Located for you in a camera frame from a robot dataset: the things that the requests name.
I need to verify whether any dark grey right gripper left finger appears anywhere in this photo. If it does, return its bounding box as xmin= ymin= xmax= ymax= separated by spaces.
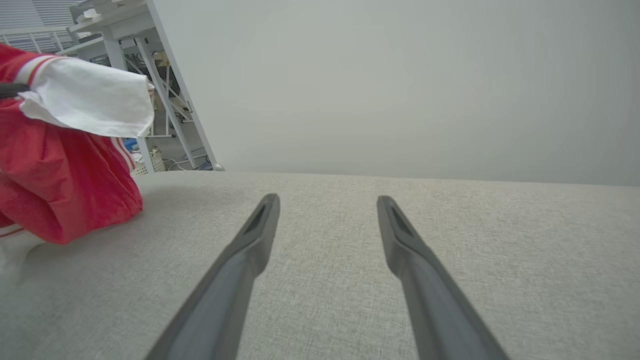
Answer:
xmin=145 ymin=193 xmax=281 ymax=360

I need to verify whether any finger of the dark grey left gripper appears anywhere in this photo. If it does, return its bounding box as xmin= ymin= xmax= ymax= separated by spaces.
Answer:
xmin=0 ymin=82 xmax=31 ymax=99

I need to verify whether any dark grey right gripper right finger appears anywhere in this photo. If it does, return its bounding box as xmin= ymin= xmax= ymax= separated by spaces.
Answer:
xmin=377 ymin=195 xmax=509 ymax=360

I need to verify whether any red and white garment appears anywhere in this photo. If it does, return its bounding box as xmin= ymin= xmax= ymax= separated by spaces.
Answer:
xmin=0 ymin=44 xmax=156 ymax=286

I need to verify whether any white laundry basket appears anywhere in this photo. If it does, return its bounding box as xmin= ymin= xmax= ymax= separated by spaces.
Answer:
xmin=131 ymin=147 xmax=166 ymax=177

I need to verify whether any white partition panel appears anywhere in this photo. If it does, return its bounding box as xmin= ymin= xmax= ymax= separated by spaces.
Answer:
xmin=146 ymin=0 xmax=640 ymax=187

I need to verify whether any white metal table frame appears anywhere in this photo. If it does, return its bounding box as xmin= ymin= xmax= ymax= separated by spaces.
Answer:
xmin=55 ymin=0 xmax=197 ymax=170

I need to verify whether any white floor cable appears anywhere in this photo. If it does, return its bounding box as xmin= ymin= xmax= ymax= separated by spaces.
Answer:
xmin=164 ymin=152 xmax=214 ymax=171

